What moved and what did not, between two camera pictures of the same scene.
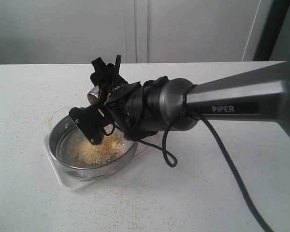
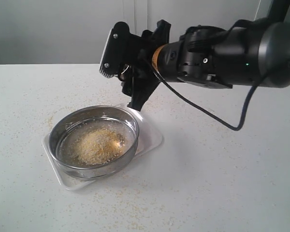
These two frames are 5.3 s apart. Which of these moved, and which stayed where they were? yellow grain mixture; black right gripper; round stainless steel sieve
Moved: black right gripper
Stayed: yellow grain mixture; round stainless steel sieve
